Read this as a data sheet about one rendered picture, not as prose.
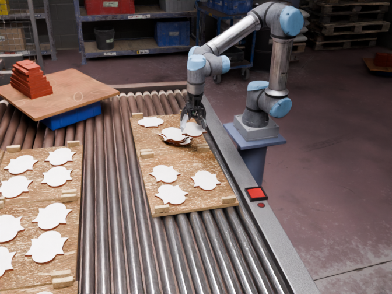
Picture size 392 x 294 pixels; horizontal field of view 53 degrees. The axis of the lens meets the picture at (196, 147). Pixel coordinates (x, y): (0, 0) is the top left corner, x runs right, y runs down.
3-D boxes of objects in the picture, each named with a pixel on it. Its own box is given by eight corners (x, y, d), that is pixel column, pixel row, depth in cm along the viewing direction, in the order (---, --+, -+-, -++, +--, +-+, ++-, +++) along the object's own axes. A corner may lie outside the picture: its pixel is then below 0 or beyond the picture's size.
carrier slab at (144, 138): (191, 115, 227) (191, 112, 226) (210, 152, 193) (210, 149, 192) (129, 119, 219) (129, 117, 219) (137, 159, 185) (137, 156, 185)
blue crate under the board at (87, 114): (74, 97, 243) (72, 81, 238) (103, 114, 224) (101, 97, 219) (25, 112, 224) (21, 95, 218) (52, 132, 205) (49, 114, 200)
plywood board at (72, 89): (73, 70, 253) (72, 67, 253) (119, 94, 224) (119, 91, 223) (-7, 91, 222) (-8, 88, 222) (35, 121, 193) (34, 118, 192)
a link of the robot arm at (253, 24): (265, -8, 188) (182, 47, 179) (280, -3, 180) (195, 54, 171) (270, 14, 196) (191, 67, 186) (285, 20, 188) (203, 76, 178)
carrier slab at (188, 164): (210, 152, 193) (210, 149, 192) (238, 205, 159) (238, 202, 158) (138, 160, 185) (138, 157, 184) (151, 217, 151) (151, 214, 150)
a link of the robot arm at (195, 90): (185, 79, 171) (203, 77, 172) (185, 88, 173) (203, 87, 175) (188, 86, 165) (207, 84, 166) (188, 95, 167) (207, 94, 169)
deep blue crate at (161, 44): (184, 38, 638) (185, 14, 619) (190, 45, 603) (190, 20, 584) (153, 39, 627) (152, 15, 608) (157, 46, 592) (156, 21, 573)
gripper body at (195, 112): (188, 122, 173) (189, 97, 166) (184, 112, 180) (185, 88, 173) (205, 120, 174) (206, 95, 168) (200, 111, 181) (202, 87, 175)
